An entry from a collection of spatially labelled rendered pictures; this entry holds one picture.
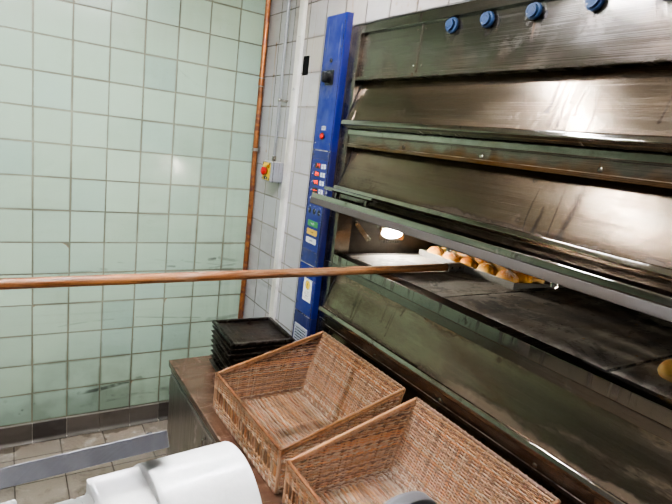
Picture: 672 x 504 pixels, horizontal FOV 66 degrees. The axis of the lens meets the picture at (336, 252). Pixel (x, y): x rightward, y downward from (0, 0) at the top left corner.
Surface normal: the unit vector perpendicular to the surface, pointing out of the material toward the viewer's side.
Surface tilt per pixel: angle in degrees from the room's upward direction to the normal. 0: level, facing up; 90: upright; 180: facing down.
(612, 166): 90
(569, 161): 90
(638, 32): 90
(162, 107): 90
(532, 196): 70
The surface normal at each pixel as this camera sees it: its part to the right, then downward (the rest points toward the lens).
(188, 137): 0.52, 0.24
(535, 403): -0.75, -0.33
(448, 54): -0.84, 0.00
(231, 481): 0.37, -0.76
